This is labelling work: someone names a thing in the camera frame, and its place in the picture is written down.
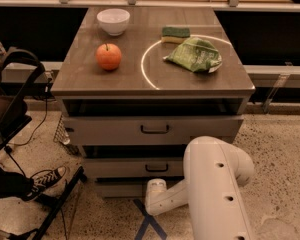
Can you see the grey bottom drawer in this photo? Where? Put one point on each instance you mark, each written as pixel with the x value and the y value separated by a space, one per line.
pixel 120 188

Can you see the grey drawer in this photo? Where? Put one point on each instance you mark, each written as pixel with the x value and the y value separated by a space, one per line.
pixel 132 167
pixel 120 188
pixel 149 130

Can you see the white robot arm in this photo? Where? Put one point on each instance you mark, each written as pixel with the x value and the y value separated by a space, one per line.
pixel 214 171

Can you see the grey top drawer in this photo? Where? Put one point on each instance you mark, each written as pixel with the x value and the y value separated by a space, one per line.
pixel 149 130

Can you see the grey drawer cabinet wooden top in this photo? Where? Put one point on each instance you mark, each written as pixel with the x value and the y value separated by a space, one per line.
pixel 145 84

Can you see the grey middle drawer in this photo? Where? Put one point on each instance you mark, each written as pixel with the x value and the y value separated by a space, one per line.
pixel 132 167

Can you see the orange apple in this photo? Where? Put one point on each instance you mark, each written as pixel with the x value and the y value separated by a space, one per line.
pixel 108 56

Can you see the green chip bag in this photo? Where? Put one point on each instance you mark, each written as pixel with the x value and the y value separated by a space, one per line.
pixel 196 55

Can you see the green yellow sponge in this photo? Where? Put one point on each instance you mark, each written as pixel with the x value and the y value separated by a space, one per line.
pixel 174 34

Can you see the white bowl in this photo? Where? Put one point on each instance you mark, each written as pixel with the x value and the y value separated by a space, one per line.
pixel 113 21

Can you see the blue tape cross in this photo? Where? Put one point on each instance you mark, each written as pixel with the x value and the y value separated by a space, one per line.
pixel 148 220

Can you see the black white sneaker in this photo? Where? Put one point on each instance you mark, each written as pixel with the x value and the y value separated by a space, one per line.
pixel 43 180

